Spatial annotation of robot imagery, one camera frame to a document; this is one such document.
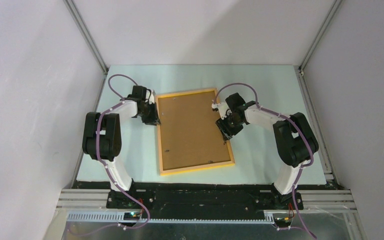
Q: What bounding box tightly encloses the aluminium extrusion rail front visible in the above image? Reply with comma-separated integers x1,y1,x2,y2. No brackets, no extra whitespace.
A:
56,189,357,224

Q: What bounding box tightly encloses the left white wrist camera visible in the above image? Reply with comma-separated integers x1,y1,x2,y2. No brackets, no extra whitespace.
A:
146,89,156,105

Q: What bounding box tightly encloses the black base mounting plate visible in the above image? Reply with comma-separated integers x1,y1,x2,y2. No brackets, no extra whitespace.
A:
57,182,354,223

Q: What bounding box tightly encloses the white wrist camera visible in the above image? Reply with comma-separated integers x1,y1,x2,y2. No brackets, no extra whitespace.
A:
146,89,156,105
211,102,232,120

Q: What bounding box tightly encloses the brown cardboard backing board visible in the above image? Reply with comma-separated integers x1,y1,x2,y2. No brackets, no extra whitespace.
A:
158,90,232,172

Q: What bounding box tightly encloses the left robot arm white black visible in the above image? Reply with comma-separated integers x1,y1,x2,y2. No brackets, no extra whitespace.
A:
82,85,161,208

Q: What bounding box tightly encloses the left aluminium corner post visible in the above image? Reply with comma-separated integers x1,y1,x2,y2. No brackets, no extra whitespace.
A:
63,0,109,75

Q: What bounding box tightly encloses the right aluminium corner post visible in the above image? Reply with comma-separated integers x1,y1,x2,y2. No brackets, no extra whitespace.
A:
298,0,344,76

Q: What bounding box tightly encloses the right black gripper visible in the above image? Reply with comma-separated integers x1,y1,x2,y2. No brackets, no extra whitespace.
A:
215,112,244,142

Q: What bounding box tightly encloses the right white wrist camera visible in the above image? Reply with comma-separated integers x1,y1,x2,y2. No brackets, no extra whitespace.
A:
211,102,232,120

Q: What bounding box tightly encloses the aluminium corner post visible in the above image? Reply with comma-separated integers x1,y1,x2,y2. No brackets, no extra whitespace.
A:
63,0,109,75
298,0,344,76

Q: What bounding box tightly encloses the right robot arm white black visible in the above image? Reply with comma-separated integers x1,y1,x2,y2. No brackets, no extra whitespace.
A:
211,93,319,209

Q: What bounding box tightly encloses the yellow wooden picture frame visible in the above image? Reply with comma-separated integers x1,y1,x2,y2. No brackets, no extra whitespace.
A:
153,87,236,177

